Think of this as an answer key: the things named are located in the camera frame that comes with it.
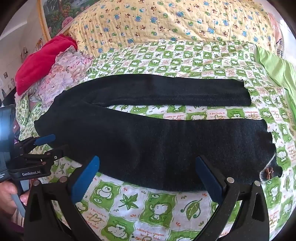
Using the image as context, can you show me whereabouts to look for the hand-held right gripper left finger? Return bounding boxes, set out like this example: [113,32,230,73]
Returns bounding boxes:
[24,155,101,241]

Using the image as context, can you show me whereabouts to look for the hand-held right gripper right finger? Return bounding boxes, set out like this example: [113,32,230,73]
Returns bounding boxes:
[195,155,270,241]

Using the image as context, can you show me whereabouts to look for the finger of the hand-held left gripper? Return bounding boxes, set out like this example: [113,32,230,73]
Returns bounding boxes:
[19,145,70,166]
[15,134,56,151]

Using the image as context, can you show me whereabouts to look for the black pants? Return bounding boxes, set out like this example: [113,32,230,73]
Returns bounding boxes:
[33,74,284,193]

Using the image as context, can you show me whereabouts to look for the person's left hand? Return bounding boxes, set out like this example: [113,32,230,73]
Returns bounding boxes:
[0,181,29,220]

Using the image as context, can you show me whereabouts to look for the green printed bed sheet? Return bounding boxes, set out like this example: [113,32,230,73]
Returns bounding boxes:
[14,39,296,241]

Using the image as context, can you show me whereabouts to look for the pink floral cloth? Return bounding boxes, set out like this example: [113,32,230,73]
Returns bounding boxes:
[30,45,93,109]

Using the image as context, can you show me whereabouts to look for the red cloth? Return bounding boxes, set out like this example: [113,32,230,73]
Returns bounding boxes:
[15,35,78,96]

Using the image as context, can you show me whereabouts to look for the framed landscape painting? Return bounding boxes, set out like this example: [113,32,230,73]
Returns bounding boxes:
[41,0,97,42]

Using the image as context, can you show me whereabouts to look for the plain green cloth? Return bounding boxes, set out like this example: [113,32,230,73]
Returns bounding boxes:
[254,44,296,102]

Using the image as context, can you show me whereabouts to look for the plaid cloth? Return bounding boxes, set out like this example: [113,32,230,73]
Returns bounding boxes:
[275,35,286,57]

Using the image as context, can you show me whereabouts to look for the yellow printed quilt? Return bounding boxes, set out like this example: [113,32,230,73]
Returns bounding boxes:
[68,0,278,55]

